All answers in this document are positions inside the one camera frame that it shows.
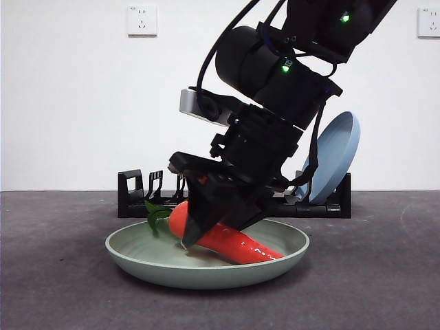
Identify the orange plastic carrot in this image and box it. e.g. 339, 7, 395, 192
143, 199, 285, 265

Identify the green plate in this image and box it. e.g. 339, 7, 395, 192
104, 217, 310, 290

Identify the black plate rack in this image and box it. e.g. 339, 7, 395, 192
118, 168, 353, 219

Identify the blue plate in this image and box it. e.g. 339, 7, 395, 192
300, 111, 362, 205

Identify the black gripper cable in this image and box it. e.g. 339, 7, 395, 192
271, 92, 331, 204

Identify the pale grey camera box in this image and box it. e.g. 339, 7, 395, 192
179, 88, 239, 127

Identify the black camera cable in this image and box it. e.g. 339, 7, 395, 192
195, 0, 262, 104

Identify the white wall socket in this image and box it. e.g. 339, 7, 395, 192
417, 7, 440, 39
127, 3, 158, 38

